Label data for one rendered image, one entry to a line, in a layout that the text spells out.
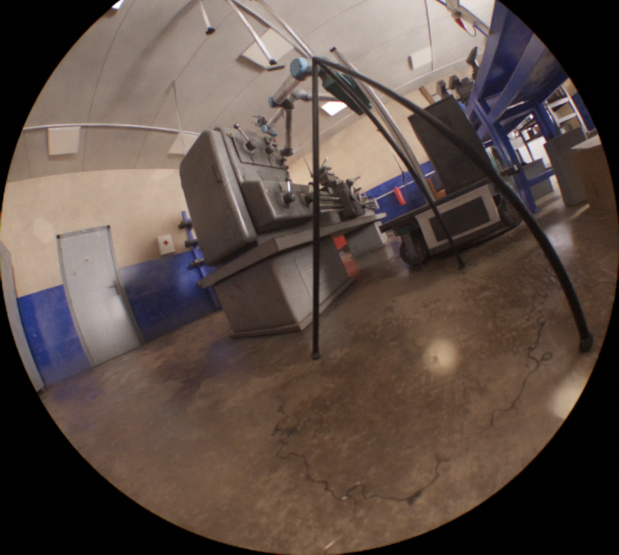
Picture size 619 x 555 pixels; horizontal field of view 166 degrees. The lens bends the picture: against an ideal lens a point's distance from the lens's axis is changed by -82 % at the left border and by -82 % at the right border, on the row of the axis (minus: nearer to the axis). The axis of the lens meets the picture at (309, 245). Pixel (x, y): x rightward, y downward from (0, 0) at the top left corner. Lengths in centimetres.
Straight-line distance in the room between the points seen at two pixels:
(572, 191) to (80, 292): 517
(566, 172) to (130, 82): 432
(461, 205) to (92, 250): 458
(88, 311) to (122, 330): 66
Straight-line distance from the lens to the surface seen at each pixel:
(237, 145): 139
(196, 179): 141
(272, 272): 106
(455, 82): 185
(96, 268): 413
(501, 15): 107
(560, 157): 141
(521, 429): 39
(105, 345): 398
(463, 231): 125
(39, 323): 424
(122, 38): 333
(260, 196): 110
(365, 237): 330
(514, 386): 44
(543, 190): 206
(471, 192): 124
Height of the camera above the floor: 33
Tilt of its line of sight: 2 degrees up
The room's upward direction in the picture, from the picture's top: 23 degrees counter-clockwise
